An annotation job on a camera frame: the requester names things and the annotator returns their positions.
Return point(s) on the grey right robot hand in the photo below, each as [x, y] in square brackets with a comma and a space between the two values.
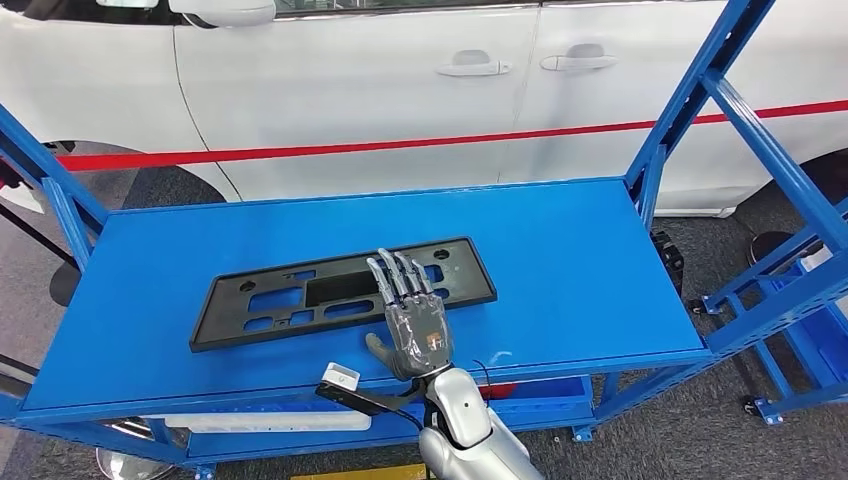
[417, 331]

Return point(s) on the black plastic frame part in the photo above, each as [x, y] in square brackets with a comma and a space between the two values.
[212, 331]

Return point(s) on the red part in bin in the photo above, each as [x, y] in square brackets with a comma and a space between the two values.
[497, 392]

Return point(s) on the blue metal shelf rack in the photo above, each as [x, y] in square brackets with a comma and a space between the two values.
[563, 265]

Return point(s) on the blue wheeled shelf rack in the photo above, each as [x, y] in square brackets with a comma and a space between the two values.
[768, 411]

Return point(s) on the blue plastic bin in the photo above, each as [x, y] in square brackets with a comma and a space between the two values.
[550, 404]
[821, 344]

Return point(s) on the long red barrier belt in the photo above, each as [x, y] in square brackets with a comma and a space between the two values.
[331, 148]

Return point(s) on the white car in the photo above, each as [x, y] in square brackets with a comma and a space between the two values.
[331, 86]

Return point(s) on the grey stanchion with chrome base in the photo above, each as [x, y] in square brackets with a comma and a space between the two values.
[132, 467]

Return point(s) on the dark round stanchion base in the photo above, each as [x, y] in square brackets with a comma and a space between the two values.
[775, 245]

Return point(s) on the thin black stanchion post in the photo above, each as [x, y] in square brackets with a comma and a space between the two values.
[64, 285]

